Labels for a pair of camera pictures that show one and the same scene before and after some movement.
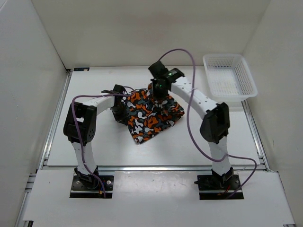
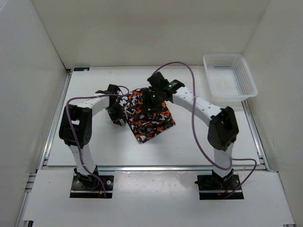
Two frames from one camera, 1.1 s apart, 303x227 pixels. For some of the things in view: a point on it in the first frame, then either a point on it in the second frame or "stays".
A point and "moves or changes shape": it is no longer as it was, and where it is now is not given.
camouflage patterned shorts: [148, 115] moves or changes shape
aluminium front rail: [155, 168] stays
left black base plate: [82, 189] stays
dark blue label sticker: [84, 69] stays
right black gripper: [156, 95] → [147, 102]
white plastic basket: [229, 77] stays
